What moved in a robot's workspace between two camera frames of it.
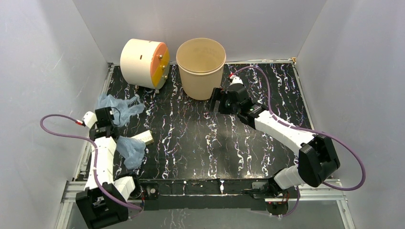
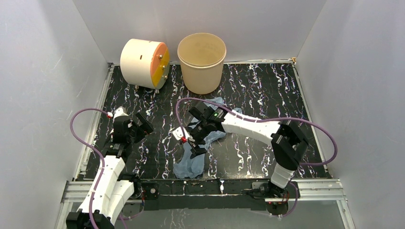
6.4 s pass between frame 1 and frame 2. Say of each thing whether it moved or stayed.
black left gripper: moved
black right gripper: moved
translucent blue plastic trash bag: moved
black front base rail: stayed
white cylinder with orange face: stayed
